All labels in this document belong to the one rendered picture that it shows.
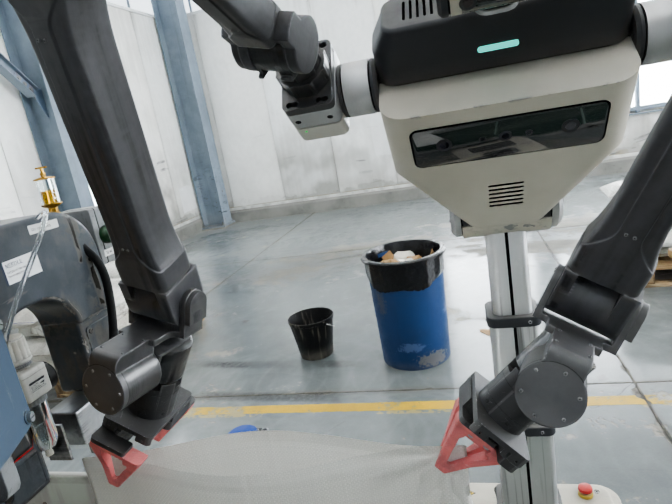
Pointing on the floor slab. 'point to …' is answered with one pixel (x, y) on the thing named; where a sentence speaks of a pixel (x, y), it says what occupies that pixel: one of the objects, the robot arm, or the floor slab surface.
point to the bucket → (313, 332)
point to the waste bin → (410, 304)
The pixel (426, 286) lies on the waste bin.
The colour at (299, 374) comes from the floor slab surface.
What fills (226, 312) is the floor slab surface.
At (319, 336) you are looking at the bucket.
